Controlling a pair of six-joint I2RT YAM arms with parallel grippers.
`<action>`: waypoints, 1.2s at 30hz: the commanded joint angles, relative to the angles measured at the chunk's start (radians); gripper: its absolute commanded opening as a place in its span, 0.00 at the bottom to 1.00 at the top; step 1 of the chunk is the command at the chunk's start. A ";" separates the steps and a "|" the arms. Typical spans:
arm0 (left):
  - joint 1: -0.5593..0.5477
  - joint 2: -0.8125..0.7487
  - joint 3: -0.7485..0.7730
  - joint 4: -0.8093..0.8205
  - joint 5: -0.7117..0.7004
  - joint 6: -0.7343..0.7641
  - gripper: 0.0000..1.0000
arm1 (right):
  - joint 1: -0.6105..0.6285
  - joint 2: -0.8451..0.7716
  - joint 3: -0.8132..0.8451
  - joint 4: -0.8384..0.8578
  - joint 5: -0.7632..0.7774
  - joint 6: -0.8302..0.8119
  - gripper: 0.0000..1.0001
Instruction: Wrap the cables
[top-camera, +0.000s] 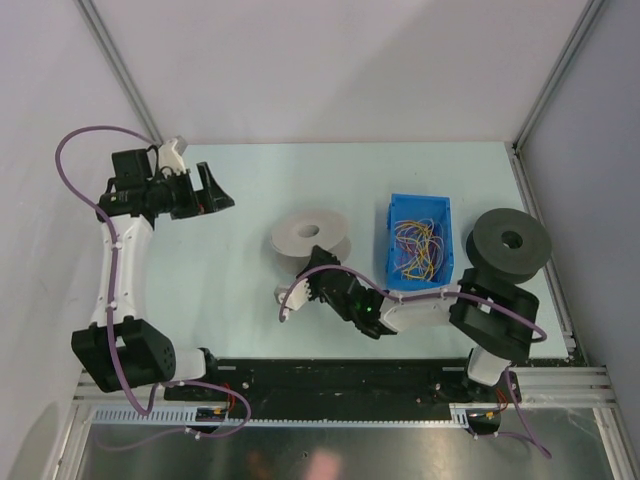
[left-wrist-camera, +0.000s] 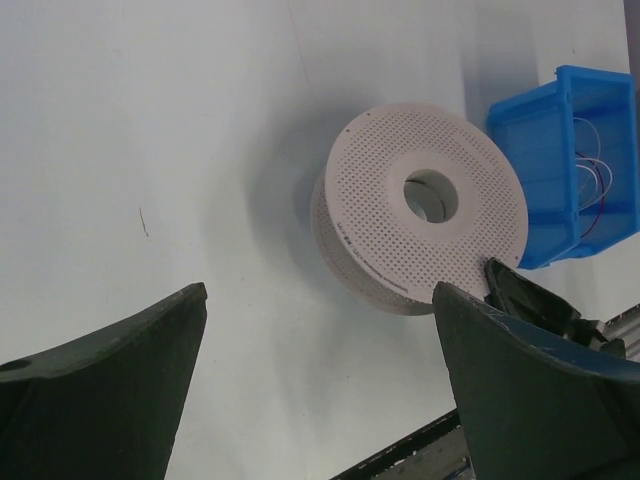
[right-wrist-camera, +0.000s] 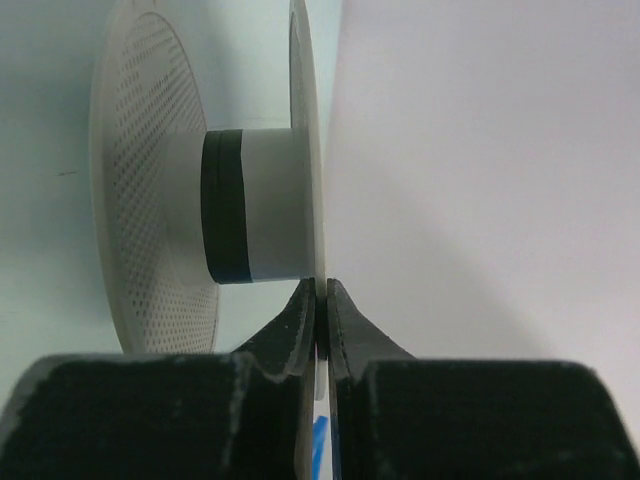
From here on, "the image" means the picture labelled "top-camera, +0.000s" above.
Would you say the aluminium frame post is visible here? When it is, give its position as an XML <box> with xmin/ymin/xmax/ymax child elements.
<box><xmin>73</xmin><ymin>0</ymin><xmax>163</xmax><ymax>142</ymax></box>
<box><xmin>512</xmin><ymin>0</ymin><xmax>609</xmax><ymax>152</ymax></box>

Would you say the blue plastic bin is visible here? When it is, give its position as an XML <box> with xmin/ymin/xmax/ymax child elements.
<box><xmin>386</xmin><ymin>193</ymin><xmax>454</xmax><ymax>291</ymax></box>

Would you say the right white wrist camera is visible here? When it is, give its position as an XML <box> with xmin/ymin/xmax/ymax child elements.
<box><xmin>274</xmin><ymin>279</ymin><xmax>311</xmax><ymax>316</ymax></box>

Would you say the bundle of coloured wires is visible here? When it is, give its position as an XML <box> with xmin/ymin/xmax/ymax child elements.
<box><xmin>391</xmin><ymin>215</ymin><xmax>449</xmax><ymax>282</ymax></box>

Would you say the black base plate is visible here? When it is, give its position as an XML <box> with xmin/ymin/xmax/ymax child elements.
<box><xmin>163</xmin><ymin>356</ymin><xmax>521</xmax><ymax>422</ymax></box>

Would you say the right aluminium frame post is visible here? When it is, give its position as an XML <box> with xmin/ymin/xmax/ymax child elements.
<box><xmin>512</xmin><ymin>0</ymin><xmax>609</xmax><ymax>152</ymax></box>

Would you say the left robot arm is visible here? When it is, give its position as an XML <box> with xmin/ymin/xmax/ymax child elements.
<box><xmin>71</xmin><ymin>138</ymin><xmax>235</xmax><ymax>400</ymax></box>

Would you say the slotted grey cable duct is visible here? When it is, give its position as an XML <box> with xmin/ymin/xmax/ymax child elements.
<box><xmin>93</xmin><ymin>405</ymin><xmax>469</xmax><ymax>428</ymax></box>

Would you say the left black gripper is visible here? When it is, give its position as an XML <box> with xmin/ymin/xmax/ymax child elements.
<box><xmin>147</xmin><ymin>162</ymin><xmax>233</xmax><ymax>220</ymax></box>

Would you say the white cable spool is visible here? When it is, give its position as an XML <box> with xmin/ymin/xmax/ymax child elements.
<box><xmin>270</xmin><ymin>209</ymin><xmax>351</xmax><ymax>275</ymax></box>

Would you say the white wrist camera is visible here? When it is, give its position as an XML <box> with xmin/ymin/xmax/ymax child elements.
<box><xmin>157</xmin><ymin>136</ymin><xmax>188</xmax><ymax>175</ymax></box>
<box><xmin>274</xmin><ymin>279</ymin><xmax>311</xmax><ymax>316</ymax></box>

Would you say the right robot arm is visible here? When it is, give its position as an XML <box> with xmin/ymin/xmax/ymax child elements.
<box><xmin>297</xmin><ymin>246</ymin><xmax>547</xmax><ymax>401</ymax></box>

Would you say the left aluminium frame post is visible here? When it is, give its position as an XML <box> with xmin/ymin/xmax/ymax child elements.
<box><xmin>73</xmin><ymin>0</ymin><xmax>163</xmax><ymax>142</ymax></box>

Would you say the dark grey cable spool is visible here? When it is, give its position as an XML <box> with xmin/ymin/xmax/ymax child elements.
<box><xmin>465</xmin><ymin>208</ymin><xmax>552</xmax><ymax>284</ymax></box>

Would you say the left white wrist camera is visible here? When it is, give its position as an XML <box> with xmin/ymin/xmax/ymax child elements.
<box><xmin>157</xmin><ymin>136</ymin><xmax>188</xmax><ymax>175</ymax></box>

